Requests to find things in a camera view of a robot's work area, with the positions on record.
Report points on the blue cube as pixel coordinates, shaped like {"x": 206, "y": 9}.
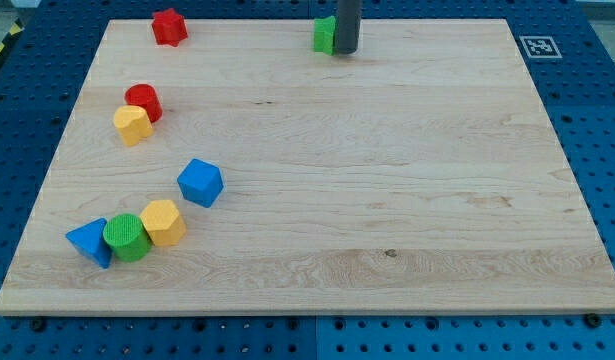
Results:
{"x": 200, "y": 182}

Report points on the light wooden board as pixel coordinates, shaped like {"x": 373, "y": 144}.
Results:
{"x": 420, "y": 176}

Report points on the yellow hexagon block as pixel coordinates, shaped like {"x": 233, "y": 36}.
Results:
{"x": 163, "y": 222}

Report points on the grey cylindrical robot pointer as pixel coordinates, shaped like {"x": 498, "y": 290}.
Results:
{"x": 348, "y": 20}

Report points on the yellow heart block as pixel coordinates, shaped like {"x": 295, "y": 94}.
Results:
{"x": 132, "y": 124}

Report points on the red cylinder block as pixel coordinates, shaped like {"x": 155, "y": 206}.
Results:
{"x": 145, "y": 96}

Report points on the green cylinder block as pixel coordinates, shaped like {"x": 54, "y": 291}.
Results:
{"x": 127, "y": 237}

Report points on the red star block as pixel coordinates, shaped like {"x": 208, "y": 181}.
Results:
{"x": 169, "y": 27}

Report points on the blue triangle block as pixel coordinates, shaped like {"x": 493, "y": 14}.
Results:
{"x": 88, "y": 240}

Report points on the white fiducial marker tag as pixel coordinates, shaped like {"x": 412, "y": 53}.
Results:
{"x": 540, "y": 47}

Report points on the black bolt left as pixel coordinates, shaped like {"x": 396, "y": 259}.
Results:
{"x": 38, "y": 324}

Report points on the black bolt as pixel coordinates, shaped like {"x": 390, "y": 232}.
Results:
{"x": 593, "y": 320}
{"x": 38, "y": 324}

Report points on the black bolt right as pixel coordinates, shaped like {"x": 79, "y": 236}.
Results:
{"x": 593, "y": 320}

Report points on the black yellow hazard tape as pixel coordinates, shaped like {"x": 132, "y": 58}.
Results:
{"x": 10, "y": 39}

